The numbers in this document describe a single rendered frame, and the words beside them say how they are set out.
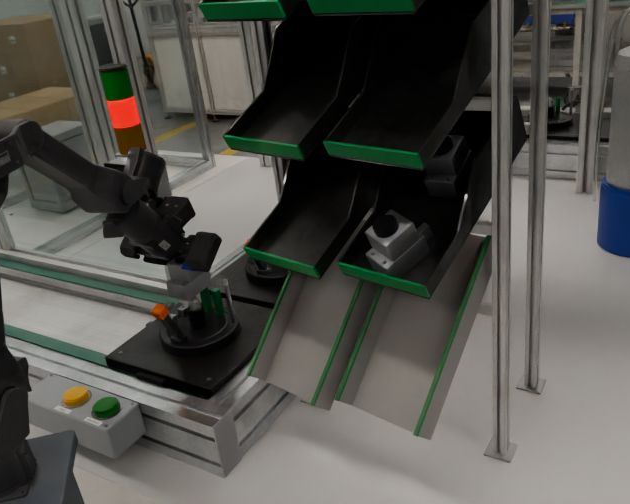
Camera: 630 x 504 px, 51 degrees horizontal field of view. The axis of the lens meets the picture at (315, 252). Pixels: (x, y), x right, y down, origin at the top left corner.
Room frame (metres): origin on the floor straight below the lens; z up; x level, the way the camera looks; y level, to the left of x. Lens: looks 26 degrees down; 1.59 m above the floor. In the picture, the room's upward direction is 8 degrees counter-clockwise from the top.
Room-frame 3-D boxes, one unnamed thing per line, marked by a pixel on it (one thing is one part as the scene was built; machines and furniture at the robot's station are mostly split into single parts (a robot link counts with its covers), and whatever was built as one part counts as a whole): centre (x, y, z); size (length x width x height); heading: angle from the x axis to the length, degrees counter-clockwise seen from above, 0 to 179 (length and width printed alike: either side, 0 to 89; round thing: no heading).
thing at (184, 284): (1.03, 0.22, 1.09); 0.08 x 0.04 x 0.07; 146
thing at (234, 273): (1.23, 0.08, 1.01); 0.24 x 0.24 x 0.13; 56
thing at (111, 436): (0.89, 0.41, 0.93); 0.21 x 0.07 x 0.06; 56
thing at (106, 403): (0.85, 0.35, 0.96); 0.04 x 0.04 x 0.02
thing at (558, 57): (5.71, -2.43, 0.36); 0.60 x 0.40 x 0.15; 55
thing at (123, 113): (1.22, 0.31, 1.33); 0.05 x 0.05 x 0.05
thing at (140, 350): (1.02, 0.22, 0.96); 0.24 x 0.24 x 0.02; 56
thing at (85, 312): (1.20, 0.45, 0.91); 0.84 x 0.28 x 0.10; 56
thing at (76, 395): (0.89, 0.41, 0.96); 0.04 x 0.04 x 0.02
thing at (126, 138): (1.22, 0.31, 1.28); 0.05 x 0.05 x 0.05
